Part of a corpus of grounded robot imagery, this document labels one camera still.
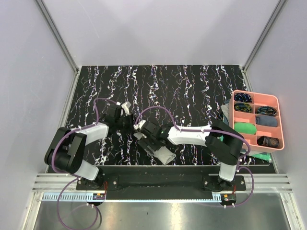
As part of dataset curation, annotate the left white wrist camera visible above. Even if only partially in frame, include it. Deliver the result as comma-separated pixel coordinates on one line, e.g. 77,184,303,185
116,101,131,116

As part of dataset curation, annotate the dark brown napkin roll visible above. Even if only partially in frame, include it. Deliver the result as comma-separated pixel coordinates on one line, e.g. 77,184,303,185
257,136,280,148

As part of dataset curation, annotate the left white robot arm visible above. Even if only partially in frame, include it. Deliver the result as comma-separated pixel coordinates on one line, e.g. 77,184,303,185
44,102,134,190

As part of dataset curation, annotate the black marble pattern mat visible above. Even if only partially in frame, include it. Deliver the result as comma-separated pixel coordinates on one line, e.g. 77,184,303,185
65,65,247,166

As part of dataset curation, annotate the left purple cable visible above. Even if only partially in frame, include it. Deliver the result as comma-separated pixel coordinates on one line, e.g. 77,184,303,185
51,98,120,228

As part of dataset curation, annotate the pink divided tray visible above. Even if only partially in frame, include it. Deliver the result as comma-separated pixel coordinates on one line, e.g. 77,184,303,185
228,90,284,153

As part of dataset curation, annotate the blue patterned napkin roll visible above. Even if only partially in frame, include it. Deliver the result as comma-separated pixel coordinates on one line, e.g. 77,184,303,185
234,92,252,103

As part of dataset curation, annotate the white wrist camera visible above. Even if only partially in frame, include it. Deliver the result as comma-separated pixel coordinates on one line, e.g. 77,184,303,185
133,120,147,132
116,101,131,116

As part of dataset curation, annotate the yellow patterned napkin roll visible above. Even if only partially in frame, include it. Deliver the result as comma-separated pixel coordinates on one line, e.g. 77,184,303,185
234,103,253,113

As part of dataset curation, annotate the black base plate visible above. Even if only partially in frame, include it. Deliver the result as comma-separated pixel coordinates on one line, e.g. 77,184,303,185
76,166,246,202

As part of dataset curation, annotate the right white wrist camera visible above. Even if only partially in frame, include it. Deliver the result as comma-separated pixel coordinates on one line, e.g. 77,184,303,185
133,120,147,132

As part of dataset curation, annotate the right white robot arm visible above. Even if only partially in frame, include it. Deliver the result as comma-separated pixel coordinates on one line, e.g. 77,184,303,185
134,120,244,192

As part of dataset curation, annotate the stack of coloured cloths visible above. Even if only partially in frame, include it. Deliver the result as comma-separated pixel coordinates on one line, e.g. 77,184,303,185
221,100,272,161

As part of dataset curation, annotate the green napkin roll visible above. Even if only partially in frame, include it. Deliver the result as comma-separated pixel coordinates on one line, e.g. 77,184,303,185
234,122,257,135

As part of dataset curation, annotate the grey-blue folded napkin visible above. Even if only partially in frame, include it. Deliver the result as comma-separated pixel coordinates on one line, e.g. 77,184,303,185
255,115,278,127

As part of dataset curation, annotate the blue-orange patterned napkin roll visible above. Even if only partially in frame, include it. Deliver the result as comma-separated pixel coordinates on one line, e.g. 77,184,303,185
255,106,278,116

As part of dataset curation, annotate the grey cloth napkin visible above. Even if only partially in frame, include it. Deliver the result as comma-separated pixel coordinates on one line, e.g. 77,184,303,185
133,132,176,165

